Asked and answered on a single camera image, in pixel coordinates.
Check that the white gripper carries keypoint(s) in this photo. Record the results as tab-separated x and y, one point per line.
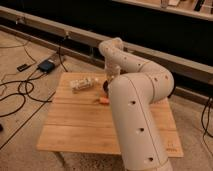
112	71

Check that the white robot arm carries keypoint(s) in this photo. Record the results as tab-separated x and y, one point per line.
134	83

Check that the purple ceramic bowl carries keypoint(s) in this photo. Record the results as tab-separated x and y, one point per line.
106	86

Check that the orange carrot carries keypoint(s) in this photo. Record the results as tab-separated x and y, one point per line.
104	100

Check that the wooden table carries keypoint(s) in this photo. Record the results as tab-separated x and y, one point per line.
78	123

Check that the black power adapter box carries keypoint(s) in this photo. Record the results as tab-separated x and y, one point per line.
46	66

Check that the small black device on floor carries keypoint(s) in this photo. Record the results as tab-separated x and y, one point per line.
23	67

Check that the long wooden shelf rail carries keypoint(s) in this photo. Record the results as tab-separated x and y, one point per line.
179	65

